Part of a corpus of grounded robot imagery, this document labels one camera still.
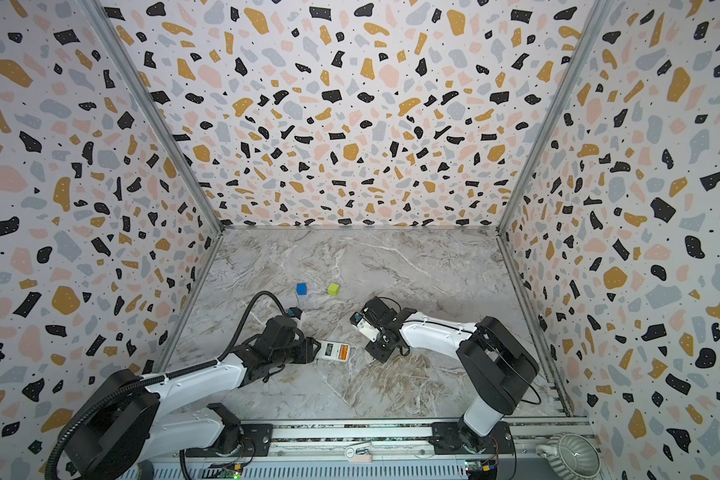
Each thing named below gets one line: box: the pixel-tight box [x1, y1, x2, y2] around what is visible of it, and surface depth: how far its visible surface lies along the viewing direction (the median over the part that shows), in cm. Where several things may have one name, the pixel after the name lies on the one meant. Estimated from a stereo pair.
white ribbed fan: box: [535, 432, 601, 480], surface depth 70 cm
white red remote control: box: [315, 339, 351, 363], surface depth 89 cm
